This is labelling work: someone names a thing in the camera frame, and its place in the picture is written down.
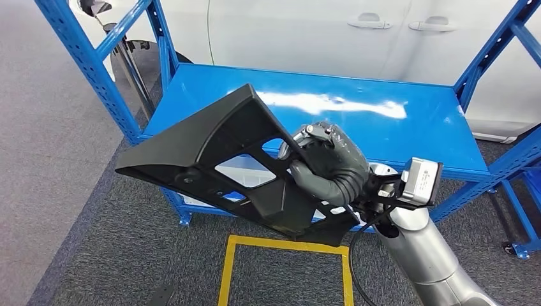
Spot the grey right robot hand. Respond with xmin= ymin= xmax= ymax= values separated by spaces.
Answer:
xmin=278 ymin=121 xmax=371 ymax=207

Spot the black plastic plate bracket part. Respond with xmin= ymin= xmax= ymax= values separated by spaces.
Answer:
xmin=115 ymin=83 xmax=361 ymax=248

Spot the blue metal shelf rack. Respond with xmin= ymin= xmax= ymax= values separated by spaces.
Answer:
xmin=33 ymin=0 xmax=541 ymax=236

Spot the blue wheeled shelf rack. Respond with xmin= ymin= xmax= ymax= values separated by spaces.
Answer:
xmin=500 ymin=166 xmax=541 ymax=259

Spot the white car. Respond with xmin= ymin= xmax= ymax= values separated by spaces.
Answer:
xmin=70 ymin=0 xmax=541 ymax=145

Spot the yellow floor tape square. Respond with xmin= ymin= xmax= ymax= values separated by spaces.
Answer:
xmin=218 ymin=235 xmax=355 ymax=306

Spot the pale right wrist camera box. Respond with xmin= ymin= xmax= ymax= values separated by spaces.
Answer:
xmin=399 ymin=157 xmax=444 ymax=207

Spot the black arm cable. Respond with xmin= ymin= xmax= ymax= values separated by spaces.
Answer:
xmin=348 ymin=207 xmax=396 ymax=306

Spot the chrome stanchion post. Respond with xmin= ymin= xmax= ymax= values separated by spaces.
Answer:
xmin=102 ymin=23 xmax=157 ymax=122

